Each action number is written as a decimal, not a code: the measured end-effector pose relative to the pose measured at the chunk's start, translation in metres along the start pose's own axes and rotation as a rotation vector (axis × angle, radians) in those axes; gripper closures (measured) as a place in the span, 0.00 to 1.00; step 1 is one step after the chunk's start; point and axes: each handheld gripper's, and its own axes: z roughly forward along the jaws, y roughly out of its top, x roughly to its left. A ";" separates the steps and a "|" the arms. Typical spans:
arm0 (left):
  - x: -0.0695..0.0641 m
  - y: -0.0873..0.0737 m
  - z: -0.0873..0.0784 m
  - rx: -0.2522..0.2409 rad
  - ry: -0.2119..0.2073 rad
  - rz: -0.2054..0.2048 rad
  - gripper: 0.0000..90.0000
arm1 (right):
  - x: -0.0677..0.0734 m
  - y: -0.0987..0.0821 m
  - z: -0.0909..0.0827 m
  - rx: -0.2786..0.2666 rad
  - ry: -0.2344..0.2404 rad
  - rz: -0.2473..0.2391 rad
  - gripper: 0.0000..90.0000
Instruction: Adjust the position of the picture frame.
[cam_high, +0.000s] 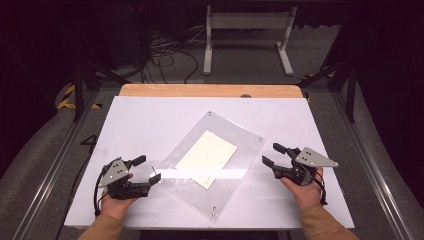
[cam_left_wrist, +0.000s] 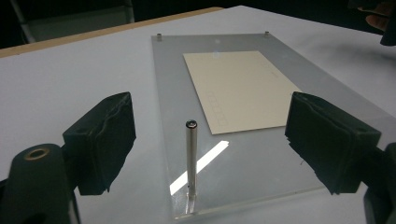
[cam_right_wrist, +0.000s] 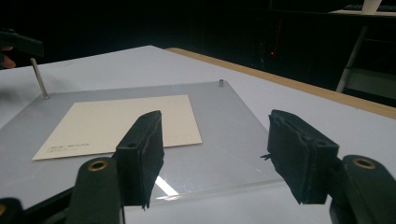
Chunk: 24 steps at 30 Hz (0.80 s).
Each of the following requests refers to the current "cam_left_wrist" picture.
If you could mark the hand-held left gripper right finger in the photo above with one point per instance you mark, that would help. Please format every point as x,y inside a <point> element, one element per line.
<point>327,140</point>

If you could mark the clear acrylic frame with posts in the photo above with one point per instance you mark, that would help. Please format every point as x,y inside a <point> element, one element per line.
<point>249,161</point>

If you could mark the wooden table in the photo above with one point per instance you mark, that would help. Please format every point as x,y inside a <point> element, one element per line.
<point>93,32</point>

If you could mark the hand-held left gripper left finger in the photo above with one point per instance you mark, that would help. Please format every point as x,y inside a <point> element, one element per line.
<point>102,143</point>

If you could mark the beige paper card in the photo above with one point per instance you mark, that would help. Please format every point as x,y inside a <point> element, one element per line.
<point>243,93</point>

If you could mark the white table cover sheet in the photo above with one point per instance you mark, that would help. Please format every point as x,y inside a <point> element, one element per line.
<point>77,71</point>

